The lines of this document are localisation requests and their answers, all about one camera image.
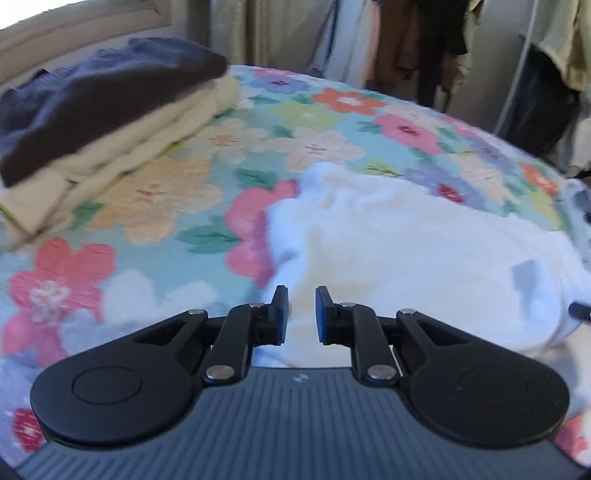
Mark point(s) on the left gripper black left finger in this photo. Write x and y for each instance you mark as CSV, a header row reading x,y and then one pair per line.
x,y
136,387

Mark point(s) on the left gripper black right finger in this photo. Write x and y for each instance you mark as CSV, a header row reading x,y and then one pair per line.
x,y
458,385

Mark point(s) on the white fleece garment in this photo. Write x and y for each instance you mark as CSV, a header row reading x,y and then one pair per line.
x,y
389,244

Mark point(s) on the hanging dark clothes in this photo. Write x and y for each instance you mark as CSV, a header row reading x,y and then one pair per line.
x,y
418,39

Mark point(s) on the floral bedspread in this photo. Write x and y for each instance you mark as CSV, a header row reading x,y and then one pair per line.
x,y
188,229

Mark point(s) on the folded cream garment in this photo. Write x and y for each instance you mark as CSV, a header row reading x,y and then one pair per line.
x,y
49,196

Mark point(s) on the folded navy sweater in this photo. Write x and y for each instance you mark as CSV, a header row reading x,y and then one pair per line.
x,y
58,112

